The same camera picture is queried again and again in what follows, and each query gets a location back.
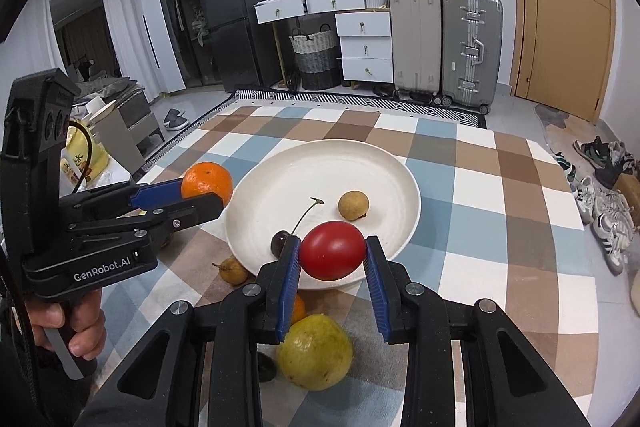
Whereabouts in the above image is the orange tangerine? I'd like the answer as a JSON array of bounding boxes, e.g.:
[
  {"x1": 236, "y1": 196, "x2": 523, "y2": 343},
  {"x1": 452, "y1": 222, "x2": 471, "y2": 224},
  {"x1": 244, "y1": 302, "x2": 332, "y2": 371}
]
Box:
[
  {"x1": 291, "y1": 294, "x2": 306, "y2": 324},
  {"x1": 180, "y1": 161, "x2": 233, "y2": 206}
]

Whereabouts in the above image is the small brown pear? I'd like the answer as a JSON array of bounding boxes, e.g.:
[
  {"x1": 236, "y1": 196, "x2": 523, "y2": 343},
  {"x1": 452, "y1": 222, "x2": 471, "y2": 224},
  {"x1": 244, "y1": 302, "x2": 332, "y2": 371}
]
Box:
[{"x1": 213, "y1": 256, "x2": 250, "y2": 286}]

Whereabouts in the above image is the dark plum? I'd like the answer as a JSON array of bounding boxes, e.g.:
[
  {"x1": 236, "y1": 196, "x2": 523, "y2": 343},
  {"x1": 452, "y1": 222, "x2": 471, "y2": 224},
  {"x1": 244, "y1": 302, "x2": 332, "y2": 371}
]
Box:
[{"x1": 257, "y1": 352, "x2": 278, "y2": 383}]

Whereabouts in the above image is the large yellow pomelo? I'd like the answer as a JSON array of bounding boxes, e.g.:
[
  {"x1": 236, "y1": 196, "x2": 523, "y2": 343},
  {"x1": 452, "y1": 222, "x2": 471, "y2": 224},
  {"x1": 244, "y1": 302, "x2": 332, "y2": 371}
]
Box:
[{"x1": 277, "y1": 314, "x2": 354, "y2": 391}]

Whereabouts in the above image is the red tomato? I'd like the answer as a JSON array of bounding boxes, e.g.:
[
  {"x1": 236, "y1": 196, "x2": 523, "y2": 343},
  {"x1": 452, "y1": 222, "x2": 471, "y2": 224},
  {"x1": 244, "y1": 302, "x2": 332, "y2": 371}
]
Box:
[{"x1": 299, "y1": 221, "x2": 367, "y2": 281}]

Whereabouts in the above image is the person's left hand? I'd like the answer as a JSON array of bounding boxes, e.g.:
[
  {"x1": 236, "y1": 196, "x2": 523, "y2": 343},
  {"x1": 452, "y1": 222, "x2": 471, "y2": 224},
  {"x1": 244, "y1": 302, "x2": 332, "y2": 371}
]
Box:
[{"x1": 26, "y1": 289, "x2": 106, "y2": 361}]

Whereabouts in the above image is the yellow plastic bag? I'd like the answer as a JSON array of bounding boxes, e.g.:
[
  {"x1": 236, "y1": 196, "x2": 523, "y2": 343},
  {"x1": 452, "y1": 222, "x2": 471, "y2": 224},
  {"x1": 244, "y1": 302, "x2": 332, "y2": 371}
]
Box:
[{"x1": 60, "y1": 120, "x2": 110, "y2": 188}]

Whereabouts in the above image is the dark cherry with stem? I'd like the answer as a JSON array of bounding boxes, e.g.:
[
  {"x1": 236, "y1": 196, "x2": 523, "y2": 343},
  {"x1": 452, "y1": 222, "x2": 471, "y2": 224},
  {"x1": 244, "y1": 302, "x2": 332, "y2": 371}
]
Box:
[{"x1": 270, "y1": 197, "x2": 324, "y2": 259}]

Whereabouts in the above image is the checkered tablecloth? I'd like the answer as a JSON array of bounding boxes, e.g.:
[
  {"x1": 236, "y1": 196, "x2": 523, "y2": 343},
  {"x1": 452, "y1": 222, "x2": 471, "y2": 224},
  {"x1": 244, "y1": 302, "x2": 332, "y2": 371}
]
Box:
[{"x1": 94, "y1": 101, "x2": 599, "y2": 426}]

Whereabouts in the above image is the cream oval plate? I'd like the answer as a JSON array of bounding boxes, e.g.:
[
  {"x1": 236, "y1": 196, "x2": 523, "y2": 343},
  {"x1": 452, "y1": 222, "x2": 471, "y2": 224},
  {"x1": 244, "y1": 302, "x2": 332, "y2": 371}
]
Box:
[{"x1": 222, "y1": 140, "x2": 422, "y2": 274}]

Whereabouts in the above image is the white striped sneaker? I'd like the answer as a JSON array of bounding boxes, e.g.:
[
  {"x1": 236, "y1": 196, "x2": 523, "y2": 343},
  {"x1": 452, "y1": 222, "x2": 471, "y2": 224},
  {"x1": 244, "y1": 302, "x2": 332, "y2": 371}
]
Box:
[{"x1": 591, "y1": 196, "x2": 634, "y2": 277}]

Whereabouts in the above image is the brown longan fruit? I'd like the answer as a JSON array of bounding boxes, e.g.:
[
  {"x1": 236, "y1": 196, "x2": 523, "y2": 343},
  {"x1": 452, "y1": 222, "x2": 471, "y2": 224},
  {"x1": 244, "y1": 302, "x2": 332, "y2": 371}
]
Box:
[{"x1": 337, "y1": 191, "x2": 370, "y2": 222}]

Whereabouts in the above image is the woven laundry basket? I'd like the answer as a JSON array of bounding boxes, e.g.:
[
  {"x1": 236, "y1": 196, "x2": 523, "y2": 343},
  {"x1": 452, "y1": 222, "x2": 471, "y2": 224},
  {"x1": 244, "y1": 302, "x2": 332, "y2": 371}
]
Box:
[{"x1": 288, "y1": 23, "x2": 342, "y2": 91}]

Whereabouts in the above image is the white drawer desk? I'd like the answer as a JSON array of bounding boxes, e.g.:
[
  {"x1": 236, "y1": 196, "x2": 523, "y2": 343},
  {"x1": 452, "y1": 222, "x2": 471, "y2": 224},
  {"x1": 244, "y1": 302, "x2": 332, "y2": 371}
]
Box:
[{"x1": 254, "y1": 0, "x2": 394, "y2": 84}]

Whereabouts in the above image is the beige suitcase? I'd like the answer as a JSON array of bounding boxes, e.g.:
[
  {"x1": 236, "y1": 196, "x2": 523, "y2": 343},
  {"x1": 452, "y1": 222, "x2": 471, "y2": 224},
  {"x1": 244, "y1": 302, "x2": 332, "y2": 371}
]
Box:
[{"x1": 390, "y1": 0, "x2": 442, "y2": 95}]

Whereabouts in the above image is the grey aluminium suitcase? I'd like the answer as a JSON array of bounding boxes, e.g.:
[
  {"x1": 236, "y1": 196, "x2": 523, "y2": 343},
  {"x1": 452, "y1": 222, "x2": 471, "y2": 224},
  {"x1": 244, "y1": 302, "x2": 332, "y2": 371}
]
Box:
[{"x1": 440, "y1": 0, "x2": 503, "y2": 115}]

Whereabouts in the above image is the wooden door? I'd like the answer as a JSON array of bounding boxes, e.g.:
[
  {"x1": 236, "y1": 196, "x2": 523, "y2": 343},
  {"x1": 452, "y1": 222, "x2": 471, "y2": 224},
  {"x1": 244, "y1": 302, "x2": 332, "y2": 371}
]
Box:
[{"x1": 511, "y1": 0, "x2": 615, "y2": 122}]

